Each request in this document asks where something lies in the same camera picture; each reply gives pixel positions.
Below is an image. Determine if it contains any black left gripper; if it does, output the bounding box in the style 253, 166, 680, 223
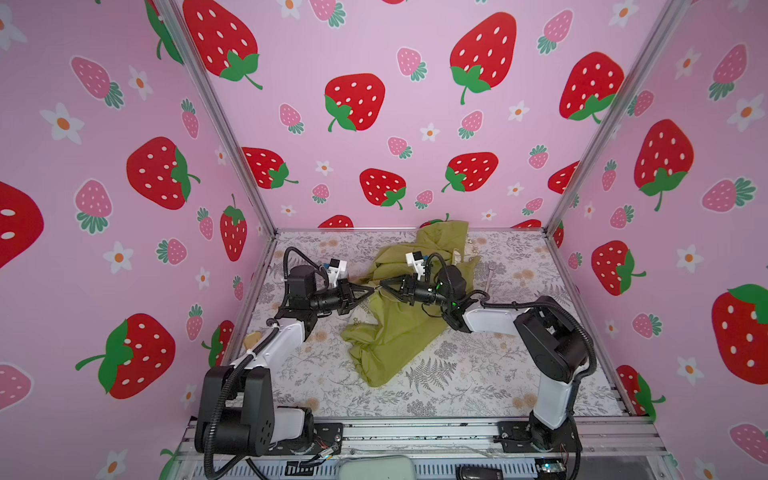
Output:
308, 282, 372, 318

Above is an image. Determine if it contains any green zip jacket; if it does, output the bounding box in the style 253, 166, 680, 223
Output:
342, 221, 479, 387

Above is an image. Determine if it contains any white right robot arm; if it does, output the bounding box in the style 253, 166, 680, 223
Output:
380, 265, 597, 453

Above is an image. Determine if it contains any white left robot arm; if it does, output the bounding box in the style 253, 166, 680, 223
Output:
194, 259, 375, 479

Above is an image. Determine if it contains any tan cardboard box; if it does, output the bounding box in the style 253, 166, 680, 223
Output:
243, 331, 263, 353

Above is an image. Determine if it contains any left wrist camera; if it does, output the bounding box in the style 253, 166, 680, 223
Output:
324, 258, 348, 288

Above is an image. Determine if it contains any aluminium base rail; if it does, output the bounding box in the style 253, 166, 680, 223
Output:
179, 415, 667, 463

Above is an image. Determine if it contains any white device on rail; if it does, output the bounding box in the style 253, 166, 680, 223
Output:
337, 456, 417, 480

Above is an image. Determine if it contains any black device on rail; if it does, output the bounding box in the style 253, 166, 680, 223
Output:
455, 465, 504, 480

